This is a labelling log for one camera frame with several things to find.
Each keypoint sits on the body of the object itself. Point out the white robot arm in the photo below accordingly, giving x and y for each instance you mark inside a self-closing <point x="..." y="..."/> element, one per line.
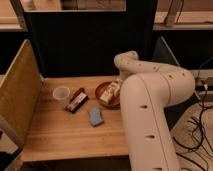
<point x="147" y="88"/>

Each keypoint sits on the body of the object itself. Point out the brown black snack package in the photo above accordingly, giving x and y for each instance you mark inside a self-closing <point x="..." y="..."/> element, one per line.
<point x="77" y="100"/>

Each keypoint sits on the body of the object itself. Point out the blue sponge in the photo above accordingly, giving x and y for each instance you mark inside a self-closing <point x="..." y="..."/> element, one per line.
<point x="95" y="116"/>

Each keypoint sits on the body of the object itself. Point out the clear plastic cup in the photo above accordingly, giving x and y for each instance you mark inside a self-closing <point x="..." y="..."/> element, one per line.
<point x="62" y="95"/>

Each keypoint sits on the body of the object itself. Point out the black back panel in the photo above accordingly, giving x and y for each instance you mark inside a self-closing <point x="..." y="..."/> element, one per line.
<point x="85" y="43"/>

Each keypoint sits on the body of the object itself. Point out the left wooden side panel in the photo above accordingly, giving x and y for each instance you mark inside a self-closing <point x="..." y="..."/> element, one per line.
<point x="19" y="92"/>

